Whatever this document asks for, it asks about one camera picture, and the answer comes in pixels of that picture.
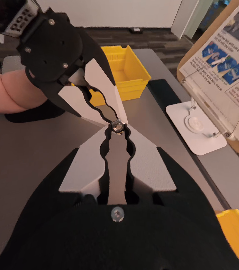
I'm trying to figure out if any person's left forearm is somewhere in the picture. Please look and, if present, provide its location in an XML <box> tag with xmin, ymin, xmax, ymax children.
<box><xmin>0</xmin><ymin>69</ymin><xmax>48</xmax><ymax>114</ymax></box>

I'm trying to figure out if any printed instruction sheet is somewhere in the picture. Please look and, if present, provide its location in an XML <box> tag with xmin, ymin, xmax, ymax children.
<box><xmin>179</xmin><ymin>0</ymin><xmax>239</xmax><ymax>118</ymax></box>

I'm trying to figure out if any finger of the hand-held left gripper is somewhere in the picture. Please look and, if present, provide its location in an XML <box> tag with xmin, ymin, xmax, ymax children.
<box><xmin>83</xmin><ymin>58</ymin><xmax>129</xmax><ymax>124</ymax></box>
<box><xmin>58</xmin><ymin>83</ymin><xmax>113</xmax><ymax>127</ymax></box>

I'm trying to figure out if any instruction sheet on clipboard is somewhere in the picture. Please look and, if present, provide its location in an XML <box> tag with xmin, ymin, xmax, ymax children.
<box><xmin>176</xmin><ymin>0</ymin><xmax>239</xmax><ymax>159</ymax></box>

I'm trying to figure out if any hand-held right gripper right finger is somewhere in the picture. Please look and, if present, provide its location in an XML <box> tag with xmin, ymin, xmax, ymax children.
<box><xmin>123</xmin><ymin>124</ymin><xmax>177</xmax><ymax>204</ymax></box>

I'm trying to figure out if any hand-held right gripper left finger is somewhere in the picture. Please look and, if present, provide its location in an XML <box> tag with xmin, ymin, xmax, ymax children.
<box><xmin>59</xmin><ymin>124</ymin><xmax>111</xmax><ymax>204</ymax></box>

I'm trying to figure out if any white stand base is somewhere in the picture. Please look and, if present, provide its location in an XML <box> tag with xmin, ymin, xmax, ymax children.
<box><xmin>165</xmin><ymin>101</ymin><xmax>227</xmax><ymax>156</ymax></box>

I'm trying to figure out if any yellow plastic bin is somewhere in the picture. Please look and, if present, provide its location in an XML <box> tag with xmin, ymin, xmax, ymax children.
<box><xmin>215</xmin><ymin>209</ymin><xmax>239</xmax><ymax>270</ymax></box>
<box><xmin>89</xmin><ymin>45</ymin><xmax>151</xmax><ymax>106</ymax></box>

